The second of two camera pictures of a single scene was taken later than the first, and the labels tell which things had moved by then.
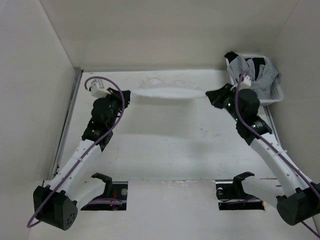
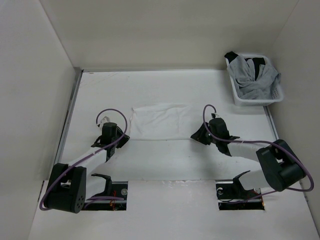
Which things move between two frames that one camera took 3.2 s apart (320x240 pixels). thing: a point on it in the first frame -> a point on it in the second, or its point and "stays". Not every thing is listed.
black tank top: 258,61 stays
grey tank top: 266,81 stays
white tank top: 158,87 -> 161,122
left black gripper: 116,95 -> 124,139
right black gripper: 217,96 -> 199,135
